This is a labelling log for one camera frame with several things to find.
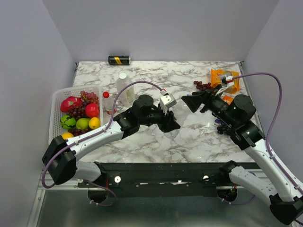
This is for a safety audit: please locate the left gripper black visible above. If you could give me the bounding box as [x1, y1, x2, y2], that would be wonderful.
[139, 105, 181, 133]

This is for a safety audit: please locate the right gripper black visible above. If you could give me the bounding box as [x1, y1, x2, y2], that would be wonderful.
[181, 84, 237, 127]

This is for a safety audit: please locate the clear plastic water bottle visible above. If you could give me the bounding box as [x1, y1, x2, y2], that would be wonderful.
[164, 99, 192, 140]

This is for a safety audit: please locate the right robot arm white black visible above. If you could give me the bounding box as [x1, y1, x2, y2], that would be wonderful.
[181, 89, 303, 225]

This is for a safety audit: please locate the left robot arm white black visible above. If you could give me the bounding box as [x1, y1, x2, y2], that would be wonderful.
[42, 94, 180, 187]

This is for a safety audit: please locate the large clear bottle white cap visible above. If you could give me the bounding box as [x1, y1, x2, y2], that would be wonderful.
[116, 73, 135, 107]

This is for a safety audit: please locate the small bottle red cap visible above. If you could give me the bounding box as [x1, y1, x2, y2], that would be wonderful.
[102, 91, 116, 115]

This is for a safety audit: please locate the red grape bunch on table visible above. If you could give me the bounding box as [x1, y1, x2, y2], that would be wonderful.
[193, 81, 212, 91]

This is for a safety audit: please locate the orange razor box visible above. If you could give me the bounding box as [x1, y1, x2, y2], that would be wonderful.
[223, 95, 234, 105]

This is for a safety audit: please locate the orange snack bag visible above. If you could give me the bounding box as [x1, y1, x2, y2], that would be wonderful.
[211, 69, 240, 94]

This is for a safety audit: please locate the purple box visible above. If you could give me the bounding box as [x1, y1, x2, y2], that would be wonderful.
[214, 118, 222, 125]

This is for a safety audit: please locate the dark grape bunch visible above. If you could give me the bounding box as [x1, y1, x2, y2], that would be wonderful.
[217, 124, 231, 135]

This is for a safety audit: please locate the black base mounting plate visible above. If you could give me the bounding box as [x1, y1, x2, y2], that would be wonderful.
[75, 160, 261, 198]

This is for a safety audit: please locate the yellow lemon toy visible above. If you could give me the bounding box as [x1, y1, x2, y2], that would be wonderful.
[89, 117, 101, 130]

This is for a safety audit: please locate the red apple toy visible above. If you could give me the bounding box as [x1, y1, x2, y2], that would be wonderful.
[85, 103, 100, 118]

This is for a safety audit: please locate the black battery with gold band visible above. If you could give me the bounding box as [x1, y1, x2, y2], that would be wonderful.
[108, 56, 131, 65]

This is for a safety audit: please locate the red grape bunch in basket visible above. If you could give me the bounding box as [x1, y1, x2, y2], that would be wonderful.
[68, 91, 99, 136]

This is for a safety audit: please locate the green pear toy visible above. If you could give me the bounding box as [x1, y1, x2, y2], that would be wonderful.
[76, 118, 90, 130]

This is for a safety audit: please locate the green watermelon toy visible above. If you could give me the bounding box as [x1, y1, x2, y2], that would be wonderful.
[60, 115, 76, 130]

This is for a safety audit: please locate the red dragon fruit toy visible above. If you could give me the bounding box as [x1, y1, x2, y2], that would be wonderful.
[60, 96, 82, 113]

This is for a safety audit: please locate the orange fruit toy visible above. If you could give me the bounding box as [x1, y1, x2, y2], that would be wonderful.
[61, 132, 74, 140]

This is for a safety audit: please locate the white plastic basket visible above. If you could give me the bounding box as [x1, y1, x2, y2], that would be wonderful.
[48, 85, 103, 144]

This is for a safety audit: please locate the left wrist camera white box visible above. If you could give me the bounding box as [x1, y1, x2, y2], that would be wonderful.
[160, 93, 177, 114]

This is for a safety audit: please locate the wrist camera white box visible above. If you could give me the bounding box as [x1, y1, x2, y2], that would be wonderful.
[160, 93, 177, 114]
[215, 73, 234, 96]

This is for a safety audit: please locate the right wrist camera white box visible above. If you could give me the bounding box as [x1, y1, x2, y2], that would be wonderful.
[215, 73, 234, 96]

